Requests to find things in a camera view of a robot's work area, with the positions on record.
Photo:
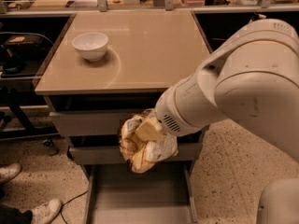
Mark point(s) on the grey top drawer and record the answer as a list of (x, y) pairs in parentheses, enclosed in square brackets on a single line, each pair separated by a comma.
[(86, 123)]

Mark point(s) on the white ceramic bowl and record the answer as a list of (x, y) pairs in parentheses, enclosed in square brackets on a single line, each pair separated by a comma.
[(91, 46)]

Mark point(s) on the white shoe near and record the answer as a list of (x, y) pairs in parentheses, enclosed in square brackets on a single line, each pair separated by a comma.
[(46, 212)]

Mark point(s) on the grey drawer cabinet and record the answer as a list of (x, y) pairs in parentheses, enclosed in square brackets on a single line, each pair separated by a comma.
[(148, 51)]

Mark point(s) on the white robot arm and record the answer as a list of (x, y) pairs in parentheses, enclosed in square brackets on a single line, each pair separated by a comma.
[(252, 79)]

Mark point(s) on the dark trouser leg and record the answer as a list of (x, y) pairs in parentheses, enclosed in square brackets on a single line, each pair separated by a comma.
[(10, 215)]

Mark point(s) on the grey middle drawer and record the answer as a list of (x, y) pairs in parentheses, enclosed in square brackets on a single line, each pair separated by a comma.
[(112, 155)]

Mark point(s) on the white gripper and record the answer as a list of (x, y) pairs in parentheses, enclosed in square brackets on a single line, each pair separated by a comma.
[(169, 111)]

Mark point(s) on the grey open bottom drawer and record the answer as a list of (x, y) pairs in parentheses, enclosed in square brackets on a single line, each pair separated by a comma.
[(162, 195)]

